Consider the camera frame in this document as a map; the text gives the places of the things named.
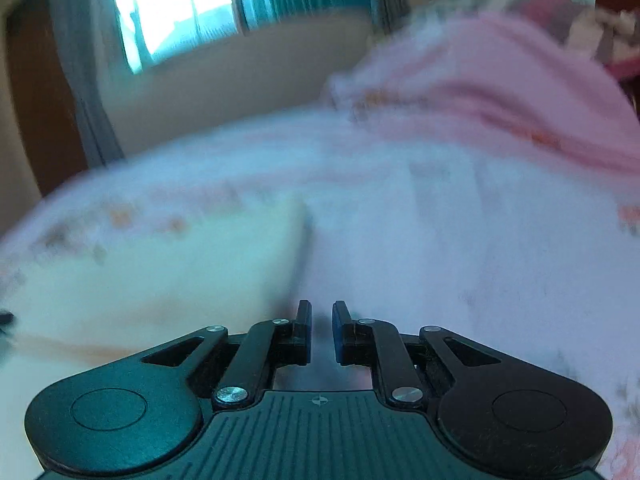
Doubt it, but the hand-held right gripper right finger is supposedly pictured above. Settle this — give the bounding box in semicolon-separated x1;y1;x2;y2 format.
332;300;504;404

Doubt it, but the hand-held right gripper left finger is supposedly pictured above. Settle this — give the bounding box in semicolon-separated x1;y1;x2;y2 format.
140;300;314;408

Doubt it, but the white knit garment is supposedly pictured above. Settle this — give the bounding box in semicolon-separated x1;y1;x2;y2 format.
0;195;314;367

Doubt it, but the floral white bed sheet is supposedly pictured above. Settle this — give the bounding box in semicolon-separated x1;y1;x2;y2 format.
0;125;640;480

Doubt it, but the brown wooden door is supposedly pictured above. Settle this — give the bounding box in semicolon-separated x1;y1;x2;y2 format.
2;0;92;197

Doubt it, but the grey curtain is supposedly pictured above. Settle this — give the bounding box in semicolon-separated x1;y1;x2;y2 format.
46;0;127;172
366;0;417;32

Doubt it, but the pink blanket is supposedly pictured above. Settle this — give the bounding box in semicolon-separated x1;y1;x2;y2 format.
324;10;640;177

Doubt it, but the barred window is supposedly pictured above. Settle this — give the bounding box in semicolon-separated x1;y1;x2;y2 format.
109;0;272;77

